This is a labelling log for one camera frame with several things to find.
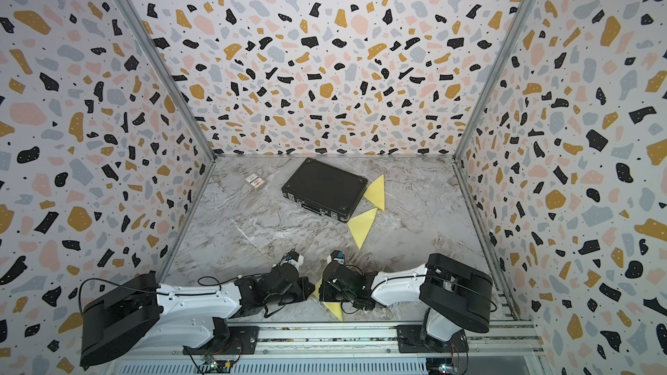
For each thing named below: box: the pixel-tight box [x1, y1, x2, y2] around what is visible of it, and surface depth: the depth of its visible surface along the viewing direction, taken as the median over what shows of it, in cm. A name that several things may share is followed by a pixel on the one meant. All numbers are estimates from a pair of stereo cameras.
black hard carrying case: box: [281, 157, 369, 224], surface depth 108 cm
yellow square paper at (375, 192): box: [363, 173, 385, 211], surface depth 112 cm
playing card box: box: [244, 172, 266, 191], surface depth 112 cm
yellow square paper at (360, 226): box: [347, 207, 378, 250], surface depth 99 cm
